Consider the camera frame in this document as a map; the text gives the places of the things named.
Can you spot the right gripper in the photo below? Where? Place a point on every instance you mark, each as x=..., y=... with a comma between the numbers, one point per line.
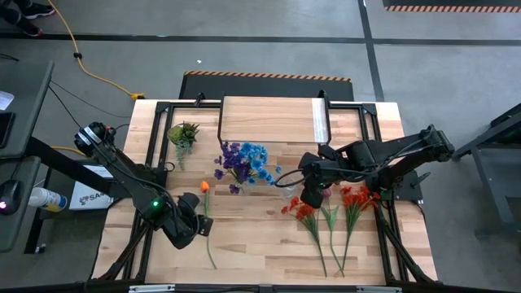
x=315, y=175

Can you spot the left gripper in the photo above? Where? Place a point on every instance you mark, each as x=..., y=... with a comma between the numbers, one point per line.
x=187, y=228

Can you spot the dark pink artificial tulip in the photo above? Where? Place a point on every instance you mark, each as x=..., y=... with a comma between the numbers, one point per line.
x=327, y=192

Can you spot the red artificial flower bunch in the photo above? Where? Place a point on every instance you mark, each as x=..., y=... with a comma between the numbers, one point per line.
x=305, y=211
x=354, y=199

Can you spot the orange artificial tulip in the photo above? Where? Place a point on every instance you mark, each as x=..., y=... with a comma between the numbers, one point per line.
x=204, y=187

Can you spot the blue artificial flower bunch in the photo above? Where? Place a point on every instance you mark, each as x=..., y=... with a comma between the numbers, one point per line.
x=254, y=158

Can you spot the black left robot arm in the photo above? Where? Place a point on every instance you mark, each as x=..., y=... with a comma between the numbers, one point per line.
x=126, y=179

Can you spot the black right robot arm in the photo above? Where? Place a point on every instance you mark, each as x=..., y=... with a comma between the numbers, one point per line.
x=366, y=156

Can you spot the textured clear glass vase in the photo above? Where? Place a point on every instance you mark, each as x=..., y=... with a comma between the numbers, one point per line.
x=290, y=191

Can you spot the smooth clear glass vase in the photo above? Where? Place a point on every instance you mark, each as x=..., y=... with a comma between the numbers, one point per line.
x=243, y=190

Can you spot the green succulent plant in pot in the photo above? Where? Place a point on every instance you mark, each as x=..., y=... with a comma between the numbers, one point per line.
x=183, y=134

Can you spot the black hazard-striped floor mat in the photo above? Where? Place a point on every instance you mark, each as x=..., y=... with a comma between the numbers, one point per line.
x=264, y=87
x=447, y=4

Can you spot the white cardboard box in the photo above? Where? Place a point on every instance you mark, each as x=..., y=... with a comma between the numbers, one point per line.
x=87, y=197

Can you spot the white spray bottle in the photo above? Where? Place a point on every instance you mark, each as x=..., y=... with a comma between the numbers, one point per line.
x=46, y=199

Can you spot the dark metal stand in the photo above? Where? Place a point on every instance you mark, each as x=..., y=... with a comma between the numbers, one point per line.
x=484, y=140

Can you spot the black computer mouse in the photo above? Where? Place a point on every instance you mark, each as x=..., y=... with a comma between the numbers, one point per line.
x=9, y=197

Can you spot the black desk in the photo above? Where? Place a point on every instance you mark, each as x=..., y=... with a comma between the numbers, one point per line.
x=28, y=106

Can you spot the black phone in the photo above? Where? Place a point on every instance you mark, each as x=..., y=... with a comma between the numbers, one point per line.
x=5, y=130

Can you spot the white paper sheet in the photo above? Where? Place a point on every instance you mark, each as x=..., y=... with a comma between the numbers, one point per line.
x=5, y=99

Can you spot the person's foot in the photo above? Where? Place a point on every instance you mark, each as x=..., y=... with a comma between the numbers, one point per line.
x=36, y=10
x=24, y=26

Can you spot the wooden shelf with black frame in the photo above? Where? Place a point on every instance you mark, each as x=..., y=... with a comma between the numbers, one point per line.
x=268, y=120

